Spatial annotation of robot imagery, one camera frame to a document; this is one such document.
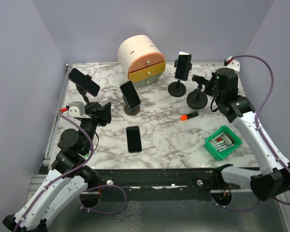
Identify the round cream drawer cabinet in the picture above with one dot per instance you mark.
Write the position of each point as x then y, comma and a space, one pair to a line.
141, 61

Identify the purple-edged black phone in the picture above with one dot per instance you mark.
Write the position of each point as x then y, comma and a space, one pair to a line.
84, 81

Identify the black round-base phone stand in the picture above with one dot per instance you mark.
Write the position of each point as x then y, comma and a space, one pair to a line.
197, 99

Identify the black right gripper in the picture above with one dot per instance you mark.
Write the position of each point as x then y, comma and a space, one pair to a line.
207, 89

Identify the green plastic bin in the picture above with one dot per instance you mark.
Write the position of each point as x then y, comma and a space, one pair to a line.
222, 143

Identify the orange-capped black marker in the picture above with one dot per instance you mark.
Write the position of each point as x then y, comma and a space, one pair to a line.
189, 116

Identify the white-edged back phone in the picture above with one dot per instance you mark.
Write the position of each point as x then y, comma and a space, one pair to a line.
183, 66

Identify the grey-cased phone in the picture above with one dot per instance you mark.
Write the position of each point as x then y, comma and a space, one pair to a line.
130, 94

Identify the black back phone stand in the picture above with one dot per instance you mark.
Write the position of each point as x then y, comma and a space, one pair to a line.
177, 88

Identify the aluminium frame rail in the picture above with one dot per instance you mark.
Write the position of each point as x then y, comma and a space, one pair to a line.
36, 181

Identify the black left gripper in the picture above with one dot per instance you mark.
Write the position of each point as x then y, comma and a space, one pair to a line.
93, 110

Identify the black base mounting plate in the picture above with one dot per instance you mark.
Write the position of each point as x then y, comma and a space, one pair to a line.
121, 185

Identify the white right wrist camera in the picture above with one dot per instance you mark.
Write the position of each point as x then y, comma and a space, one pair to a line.
231, 63

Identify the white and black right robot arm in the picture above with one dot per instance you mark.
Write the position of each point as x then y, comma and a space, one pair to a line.
273, 178

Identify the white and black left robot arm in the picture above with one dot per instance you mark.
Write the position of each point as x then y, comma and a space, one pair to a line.
69, 175

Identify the brown round phone stand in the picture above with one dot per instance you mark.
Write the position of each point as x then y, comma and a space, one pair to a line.
131, 112

